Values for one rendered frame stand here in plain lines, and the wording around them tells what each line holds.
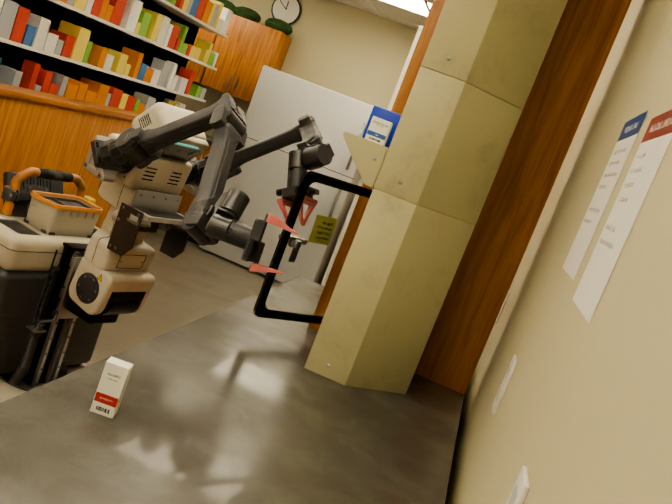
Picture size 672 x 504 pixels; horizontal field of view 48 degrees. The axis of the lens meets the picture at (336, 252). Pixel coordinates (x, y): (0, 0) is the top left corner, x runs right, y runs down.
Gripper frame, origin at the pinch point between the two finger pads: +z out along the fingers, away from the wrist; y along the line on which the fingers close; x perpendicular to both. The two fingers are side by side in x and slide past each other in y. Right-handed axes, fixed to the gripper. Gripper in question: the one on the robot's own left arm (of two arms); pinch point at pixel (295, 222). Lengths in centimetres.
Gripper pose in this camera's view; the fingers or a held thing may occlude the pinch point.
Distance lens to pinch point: 202.1
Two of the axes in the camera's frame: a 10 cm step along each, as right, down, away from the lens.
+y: -7.7, 1.1, 6.3
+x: -6.4, -1.9, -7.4
